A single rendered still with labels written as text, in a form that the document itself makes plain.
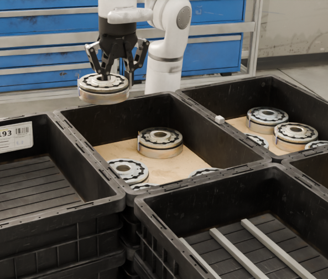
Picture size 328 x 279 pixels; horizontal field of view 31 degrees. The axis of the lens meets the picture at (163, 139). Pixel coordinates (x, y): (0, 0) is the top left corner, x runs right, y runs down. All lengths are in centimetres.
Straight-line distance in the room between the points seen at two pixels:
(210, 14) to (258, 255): 239
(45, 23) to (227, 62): 105
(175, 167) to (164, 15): 41
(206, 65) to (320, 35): 157
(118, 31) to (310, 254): 54
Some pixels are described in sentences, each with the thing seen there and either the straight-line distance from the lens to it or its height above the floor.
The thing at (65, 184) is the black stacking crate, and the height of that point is 83.
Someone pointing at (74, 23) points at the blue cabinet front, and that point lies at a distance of 309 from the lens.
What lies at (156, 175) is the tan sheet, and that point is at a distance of 124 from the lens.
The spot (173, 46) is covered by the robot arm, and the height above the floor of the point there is 100.
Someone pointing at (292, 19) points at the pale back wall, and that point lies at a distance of 457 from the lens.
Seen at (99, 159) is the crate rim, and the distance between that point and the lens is 108.
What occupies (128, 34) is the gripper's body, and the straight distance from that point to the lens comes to 120.
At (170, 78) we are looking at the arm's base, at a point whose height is 91.
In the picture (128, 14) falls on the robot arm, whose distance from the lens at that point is 112.
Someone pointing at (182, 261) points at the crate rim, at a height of 92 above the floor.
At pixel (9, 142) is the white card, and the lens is 129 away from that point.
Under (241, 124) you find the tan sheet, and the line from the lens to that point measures 150.
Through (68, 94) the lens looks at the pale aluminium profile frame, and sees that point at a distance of 317.
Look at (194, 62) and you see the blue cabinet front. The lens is 334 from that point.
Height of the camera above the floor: 143
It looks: 26 degrees down
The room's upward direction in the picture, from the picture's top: 2 degrees clockwise
